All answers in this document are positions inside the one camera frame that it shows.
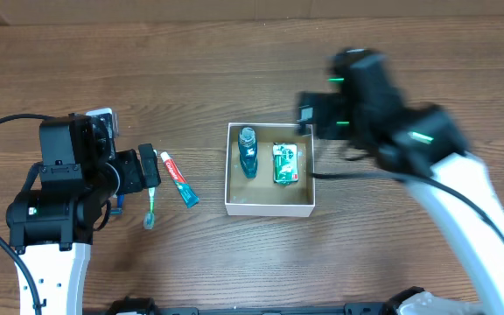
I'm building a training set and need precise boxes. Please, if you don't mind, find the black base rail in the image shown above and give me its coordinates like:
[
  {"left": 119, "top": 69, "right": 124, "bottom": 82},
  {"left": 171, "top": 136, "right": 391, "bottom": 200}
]
[{"left": 99, "top": 297, "right": 393, "bottom": 315}]

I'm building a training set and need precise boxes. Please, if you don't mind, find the green Dettol soap packet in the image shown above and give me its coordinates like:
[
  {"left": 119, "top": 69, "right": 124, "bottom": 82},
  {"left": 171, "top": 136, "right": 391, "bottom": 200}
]
[{"left": 272, "top": 143, "right": 299, "bottom": 186}]

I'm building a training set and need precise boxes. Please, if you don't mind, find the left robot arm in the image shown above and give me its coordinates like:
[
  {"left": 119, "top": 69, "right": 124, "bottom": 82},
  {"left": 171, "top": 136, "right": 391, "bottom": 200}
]
[{"left": 6, "top": 109, "right": 161, "bottom": 314}]

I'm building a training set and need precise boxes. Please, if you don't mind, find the green toothbrush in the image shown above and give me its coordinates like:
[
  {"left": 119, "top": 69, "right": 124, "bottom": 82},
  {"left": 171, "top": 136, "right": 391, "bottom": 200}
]
[{"left": 143, "top": 187, "right": 156, "bottom": 230}]

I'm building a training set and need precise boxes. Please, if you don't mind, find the blue mouthwash bottle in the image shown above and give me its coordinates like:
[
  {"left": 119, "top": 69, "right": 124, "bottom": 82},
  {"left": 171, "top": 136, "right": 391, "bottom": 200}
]
[{"left": 238, "top": 127, "right": 258, "bottom": 179}]

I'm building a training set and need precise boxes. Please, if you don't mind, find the red Colgate toothpaste tube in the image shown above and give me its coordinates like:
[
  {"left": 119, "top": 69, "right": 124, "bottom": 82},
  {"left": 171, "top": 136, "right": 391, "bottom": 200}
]
[{"left": 160, "top": 151, "right": 200, "bottom": 208}]

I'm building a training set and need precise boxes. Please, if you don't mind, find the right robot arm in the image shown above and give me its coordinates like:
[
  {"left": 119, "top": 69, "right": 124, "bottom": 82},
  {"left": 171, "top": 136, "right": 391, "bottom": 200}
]
[{"left": 297, "top": 49, "right": 504, "bottom": 314}]

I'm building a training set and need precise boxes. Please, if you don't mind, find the white cardboard box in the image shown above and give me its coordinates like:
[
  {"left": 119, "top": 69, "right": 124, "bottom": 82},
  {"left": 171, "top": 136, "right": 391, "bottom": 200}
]
[{"left": 224, "top": 122, "right": 316, "bottom": 217}]

